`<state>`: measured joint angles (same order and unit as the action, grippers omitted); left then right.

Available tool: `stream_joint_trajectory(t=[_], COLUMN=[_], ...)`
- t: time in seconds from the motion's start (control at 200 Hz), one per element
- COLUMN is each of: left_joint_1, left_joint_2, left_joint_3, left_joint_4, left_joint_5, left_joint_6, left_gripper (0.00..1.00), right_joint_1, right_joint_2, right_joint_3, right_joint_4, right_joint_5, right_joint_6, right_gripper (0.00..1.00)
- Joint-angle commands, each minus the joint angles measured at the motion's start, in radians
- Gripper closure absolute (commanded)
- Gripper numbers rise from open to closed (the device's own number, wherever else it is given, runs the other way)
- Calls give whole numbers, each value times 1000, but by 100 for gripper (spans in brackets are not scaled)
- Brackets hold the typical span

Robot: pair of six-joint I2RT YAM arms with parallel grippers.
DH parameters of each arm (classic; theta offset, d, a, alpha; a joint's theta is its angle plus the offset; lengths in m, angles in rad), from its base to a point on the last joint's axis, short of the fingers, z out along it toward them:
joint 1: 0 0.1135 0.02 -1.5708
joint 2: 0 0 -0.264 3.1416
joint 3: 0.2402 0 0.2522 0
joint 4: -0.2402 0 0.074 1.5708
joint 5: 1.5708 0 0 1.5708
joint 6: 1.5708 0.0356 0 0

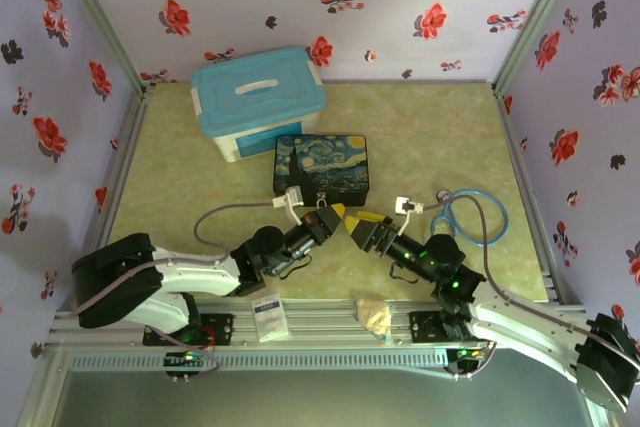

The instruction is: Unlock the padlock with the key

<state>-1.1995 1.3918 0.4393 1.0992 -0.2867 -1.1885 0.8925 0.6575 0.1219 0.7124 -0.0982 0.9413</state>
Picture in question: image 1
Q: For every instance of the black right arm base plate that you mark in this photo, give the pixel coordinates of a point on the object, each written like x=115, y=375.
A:
x=425, y=327

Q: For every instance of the aluminium side rail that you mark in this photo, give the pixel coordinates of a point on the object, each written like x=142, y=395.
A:
x=530, y=197
x=120, y=182

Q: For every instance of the long aluminium table edge rail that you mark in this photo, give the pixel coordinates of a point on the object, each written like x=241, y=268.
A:
x=325, y=327

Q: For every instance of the white paper packet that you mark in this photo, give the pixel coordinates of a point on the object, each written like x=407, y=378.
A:
x=270, y=317

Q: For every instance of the starry night tin box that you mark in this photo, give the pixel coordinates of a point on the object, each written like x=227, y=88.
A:
x=325, y=162

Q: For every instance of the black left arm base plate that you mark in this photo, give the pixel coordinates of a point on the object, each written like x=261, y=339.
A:
x=220, y=329

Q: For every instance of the aluminium frame post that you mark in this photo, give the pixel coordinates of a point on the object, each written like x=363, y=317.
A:
x=100, y=22
x=540, y=12

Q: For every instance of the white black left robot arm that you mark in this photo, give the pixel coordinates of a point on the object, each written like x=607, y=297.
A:
x=195, y=272

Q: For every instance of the blue lid plastic storage box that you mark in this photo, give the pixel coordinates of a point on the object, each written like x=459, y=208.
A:
x=250, y=102

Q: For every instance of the crumpled clear plastic bag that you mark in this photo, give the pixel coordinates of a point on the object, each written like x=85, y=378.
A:
x=372, y=317

